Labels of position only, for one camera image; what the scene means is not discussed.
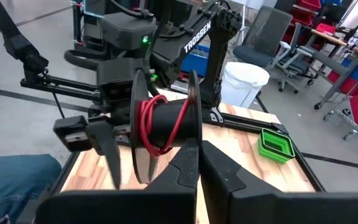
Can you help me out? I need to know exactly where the dark mesh office chair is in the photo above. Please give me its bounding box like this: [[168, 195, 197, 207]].
[[233, 5, 294, 68]]

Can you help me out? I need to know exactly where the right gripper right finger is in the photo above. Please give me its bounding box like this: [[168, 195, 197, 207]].
[[200, 140, 358, 224]]

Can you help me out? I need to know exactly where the grey office chair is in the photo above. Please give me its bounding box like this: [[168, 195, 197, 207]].
[[273, 21, 319, 94]]

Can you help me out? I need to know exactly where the black cord spool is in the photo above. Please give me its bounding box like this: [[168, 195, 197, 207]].
[[130, 70, 203, 185]]

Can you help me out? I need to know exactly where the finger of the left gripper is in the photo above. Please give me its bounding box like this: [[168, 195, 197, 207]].
[[85, 120, 122, 190], [147, 155, 160, 184]]

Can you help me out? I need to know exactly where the blue floor bin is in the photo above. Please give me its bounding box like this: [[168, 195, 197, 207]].
[[181, 44, 211, 77]]

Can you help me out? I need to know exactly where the wooden top workbench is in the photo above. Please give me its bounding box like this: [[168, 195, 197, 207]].
[[300, 27, 358, 110]]

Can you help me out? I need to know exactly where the person's leg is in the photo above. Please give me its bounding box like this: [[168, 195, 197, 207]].
[[0, 154, 62, 224]]

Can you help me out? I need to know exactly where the red cord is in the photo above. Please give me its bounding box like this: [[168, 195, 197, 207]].
[[139, 94, 191, 158]]

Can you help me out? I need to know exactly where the green square container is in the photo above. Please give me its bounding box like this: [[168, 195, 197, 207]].
[[258, 127, 296, 165]]

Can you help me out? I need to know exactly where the white trash bin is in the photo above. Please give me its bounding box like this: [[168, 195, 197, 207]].
[[221, 61, 270, 109]]

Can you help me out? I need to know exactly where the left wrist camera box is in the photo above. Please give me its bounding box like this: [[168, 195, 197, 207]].
[[96, 57, 150, 105]]

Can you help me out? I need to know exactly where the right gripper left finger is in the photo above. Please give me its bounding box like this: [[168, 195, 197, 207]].
[[34, 138, 201, 224]]

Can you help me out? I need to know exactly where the wire shelving rack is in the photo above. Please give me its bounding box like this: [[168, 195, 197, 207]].
[[321, 58, 358, 141]]

